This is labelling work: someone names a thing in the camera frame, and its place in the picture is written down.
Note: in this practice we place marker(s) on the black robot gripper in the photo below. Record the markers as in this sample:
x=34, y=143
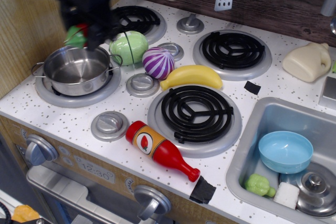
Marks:
x=95, y=13

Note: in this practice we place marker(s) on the red toy pepper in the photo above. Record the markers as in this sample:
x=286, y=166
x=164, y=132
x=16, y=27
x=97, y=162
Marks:
x=77, y=36

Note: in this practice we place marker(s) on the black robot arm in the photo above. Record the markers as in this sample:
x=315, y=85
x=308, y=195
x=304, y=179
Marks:
x=101, y=21

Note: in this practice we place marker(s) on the silver metal pan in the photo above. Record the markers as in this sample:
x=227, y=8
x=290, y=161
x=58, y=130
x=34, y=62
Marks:
x=75, y=72

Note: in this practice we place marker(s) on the green toy cabbage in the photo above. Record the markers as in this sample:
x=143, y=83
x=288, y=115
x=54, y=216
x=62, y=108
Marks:
x=128, y=48

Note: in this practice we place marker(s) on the back left black burner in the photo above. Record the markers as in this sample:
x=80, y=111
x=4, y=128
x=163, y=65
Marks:
x=144, y=20

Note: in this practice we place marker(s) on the black burner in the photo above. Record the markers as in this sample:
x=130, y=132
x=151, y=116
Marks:
x=199, y=120
x=234, y=55
x=144, y=20

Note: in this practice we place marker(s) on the silver middle countertop knob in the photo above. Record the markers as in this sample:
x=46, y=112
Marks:
x=142, y=85

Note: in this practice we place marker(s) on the silver countertop knob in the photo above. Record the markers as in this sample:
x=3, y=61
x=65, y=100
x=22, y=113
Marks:
x=190, y=25
x=176, y=50
x=142, y=85
x=109, y=126

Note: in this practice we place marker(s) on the purple striped toy onion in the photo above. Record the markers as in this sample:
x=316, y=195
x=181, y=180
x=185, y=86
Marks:
x=158, y=62

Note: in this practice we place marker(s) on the silver centre countertop knob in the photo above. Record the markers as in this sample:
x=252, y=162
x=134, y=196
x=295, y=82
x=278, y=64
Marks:
x=176, y=50

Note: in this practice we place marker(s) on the silver front countertop knob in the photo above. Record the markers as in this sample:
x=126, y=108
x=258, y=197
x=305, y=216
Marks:
x=109, y=126

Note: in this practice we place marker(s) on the silver back countertop knob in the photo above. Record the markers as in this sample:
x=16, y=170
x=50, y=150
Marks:
x=190, y=25

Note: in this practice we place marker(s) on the yellow toy banana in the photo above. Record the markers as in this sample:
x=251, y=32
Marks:
x=192, y=74

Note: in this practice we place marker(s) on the red toy ketchup bottle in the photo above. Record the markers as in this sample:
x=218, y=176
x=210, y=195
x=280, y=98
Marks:
x=159, y=149

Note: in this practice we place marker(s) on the left oven front knob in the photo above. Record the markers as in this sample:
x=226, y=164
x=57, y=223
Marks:
x=39, y=150

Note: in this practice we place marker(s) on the oven knob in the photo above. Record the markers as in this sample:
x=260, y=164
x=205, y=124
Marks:
x=152, y=202
x=39, y=150

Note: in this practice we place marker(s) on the oven clock display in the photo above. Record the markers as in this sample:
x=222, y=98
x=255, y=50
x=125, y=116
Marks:
x=95, y=169

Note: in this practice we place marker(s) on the back right black burner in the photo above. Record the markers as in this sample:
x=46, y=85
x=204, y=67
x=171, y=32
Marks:
x=234, y=55

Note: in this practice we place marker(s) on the front right black burner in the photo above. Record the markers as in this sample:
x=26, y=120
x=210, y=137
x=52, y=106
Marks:
x=199, y=120

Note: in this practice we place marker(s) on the small black tape patch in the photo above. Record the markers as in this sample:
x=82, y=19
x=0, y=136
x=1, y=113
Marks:
x=252, y=88

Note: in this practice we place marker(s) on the right oven front knob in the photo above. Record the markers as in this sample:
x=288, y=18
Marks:
x=152, y=202

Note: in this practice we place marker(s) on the orange object bottom left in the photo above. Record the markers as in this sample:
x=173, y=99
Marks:
x=24, y=213

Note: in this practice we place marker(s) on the black tape at edge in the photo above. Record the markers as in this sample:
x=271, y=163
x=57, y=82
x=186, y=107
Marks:
x=203, y=191

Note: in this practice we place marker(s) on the silver toy sink basin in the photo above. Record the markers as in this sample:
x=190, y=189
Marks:
x=269, y=115

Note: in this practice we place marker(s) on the beige toy jug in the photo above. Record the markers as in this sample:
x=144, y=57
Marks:
x=309, y=62

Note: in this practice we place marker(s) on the green toy vegetable in sink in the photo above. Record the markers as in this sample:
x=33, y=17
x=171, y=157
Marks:
x=259, y=185

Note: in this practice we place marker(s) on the light blue plastic bowl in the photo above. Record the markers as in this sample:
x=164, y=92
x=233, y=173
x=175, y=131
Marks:
x=285, y=152

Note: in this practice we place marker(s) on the silver toy faucet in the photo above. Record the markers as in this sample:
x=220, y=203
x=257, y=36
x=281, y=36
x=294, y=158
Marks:
x=328, y=10

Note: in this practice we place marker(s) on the silver faucet base block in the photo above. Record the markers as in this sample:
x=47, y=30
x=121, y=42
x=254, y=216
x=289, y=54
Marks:
x=328, y=94

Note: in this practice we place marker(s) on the white cube block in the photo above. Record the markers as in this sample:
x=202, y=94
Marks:
x=287, y=195

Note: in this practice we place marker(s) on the silver pot lid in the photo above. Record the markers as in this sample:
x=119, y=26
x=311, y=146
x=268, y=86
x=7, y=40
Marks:
x=316, y=190

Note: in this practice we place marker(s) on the silver oven door handle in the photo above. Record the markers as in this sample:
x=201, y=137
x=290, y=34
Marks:
x=85, y=202

